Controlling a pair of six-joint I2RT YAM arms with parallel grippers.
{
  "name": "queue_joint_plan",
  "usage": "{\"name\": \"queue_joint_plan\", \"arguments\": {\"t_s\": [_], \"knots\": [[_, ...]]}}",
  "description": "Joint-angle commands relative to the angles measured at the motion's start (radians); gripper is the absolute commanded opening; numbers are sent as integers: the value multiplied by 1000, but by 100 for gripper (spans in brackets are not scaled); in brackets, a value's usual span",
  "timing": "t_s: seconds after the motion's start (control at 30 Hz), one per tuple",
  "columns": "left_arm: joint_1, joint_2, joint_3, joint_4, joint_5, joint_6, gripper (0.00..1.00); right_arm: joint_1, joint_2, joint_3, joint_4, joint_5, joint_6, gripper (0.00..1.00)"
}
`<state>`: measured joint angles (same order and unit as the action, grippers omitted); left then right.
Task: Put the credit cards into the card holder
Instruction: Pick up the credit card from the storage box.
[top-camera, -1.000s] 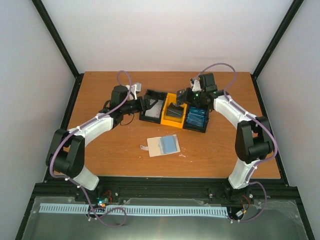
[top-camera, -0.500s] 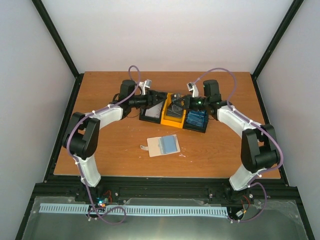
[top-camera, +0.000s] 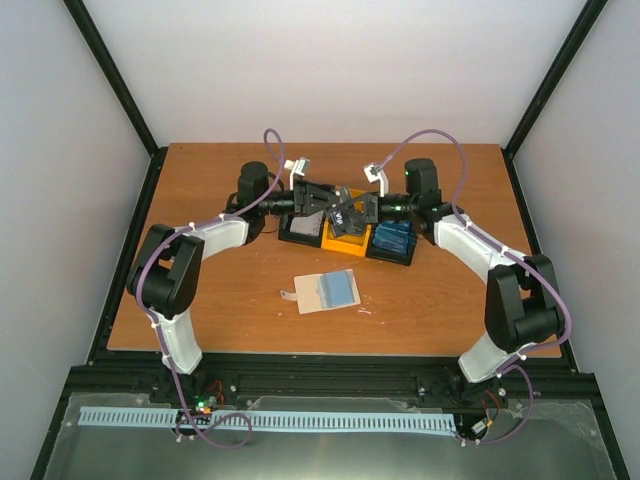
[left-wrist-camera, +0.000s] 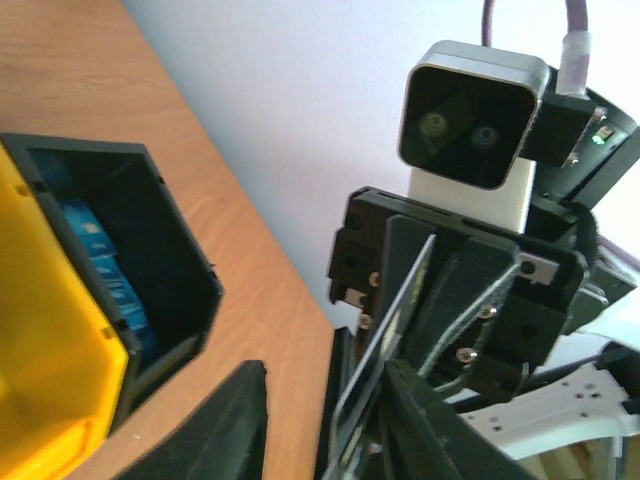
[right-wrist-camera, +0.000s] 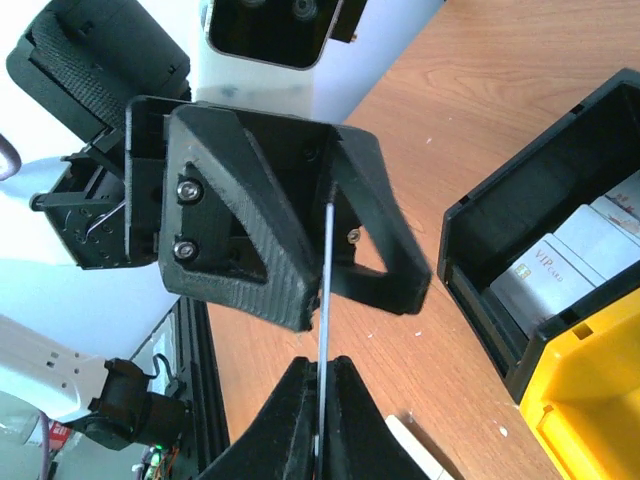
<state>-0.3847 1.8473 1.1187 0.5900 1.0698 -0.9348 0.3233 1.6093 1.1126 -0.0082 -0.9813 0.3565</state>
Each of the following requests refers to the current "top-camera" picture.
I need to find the black frame post right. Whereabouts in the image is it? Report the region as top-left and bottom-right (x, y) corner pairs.
(503, 0), (609, 157)

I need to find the black right card bin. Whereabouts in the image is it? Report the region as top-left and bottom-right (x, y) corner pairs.
(365, 221), (418, 266)

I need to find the light blue cable duct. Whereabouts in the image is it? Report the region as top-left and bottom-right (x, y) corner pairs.
(77, 406), (456, 436)

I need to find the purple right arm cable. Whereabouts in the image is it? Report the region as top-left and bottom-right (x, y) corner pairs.
(371, 128), (572, 447)

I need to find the black VIP card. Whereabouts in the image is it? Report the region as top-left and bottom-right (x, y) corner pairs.
(328, 207), (365, 238)

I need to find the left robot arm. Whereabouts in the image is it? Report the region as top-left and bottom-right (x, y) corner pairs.
(126, 159), (350, 403)

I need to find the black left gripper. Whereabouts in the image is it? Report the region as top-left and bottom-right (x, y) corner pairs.
(259, 185), (339, 218)

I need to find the black frame post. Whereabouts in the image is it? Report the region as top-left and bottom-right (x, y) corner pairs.
(63, 0), (169, 157)
(503, 0), (609, 157)

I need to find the black card bin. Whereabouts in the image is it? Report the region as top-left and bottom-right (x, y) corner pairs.
(365, 221), (418, 266)
(278, 212), (325, 248)

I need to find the blue card stack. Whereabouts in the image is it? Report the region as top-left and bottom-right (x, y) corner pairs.
(373, 221), (411, 255)

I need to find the black left card bin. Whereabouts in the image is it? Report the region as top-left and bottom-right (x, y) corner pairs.
(278, 212), (325, 248)

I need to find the beige card holder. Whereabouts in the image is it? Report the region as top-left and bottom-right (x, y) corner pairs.
(280, 269), (361, 315)

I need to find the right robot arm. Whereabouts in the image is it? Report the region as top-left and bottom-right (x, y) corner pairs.
(360, 158), (571, 384)

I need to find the black frame post left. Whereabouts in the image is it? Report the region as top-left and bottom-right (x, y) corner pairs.
(63, 0), (169, 157)

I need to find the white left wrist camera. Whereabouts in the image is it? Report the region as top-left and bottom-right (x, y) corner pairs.
(284, 157), (311, 188)

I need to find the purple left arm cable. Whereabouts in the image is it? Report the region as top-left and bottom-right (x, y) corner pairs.
(136, 127), (301, 448)

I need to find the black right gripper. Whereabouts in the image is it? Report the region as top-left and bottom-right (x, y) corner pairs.
(339, 192), (416, 225)

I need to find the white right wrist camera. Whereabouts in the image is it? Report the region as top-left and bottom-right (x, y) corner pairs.
(363, 163), (389, 197)

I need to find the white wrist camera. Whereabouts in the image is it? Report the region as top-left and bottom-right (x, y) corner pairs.
(363, 163), (389, 197)
(284, 157), (311, 188)

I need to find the yellow middle card bin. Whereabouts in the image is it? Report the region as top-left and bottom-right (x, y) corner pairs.
(321, 200), (373, 257)

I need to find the black front frame rail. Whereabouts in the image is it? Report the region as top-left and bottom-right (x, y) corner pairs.
(59, 352), (604, 413)

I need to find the white card stack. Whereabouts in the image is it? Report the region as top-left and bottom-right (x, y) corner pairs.
(289, 212), (324, 237)

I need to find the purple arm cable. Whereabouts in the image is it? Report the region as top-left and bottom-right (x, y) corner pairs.
(371, 128), (572, 447)
(136, 127), (301, 448)

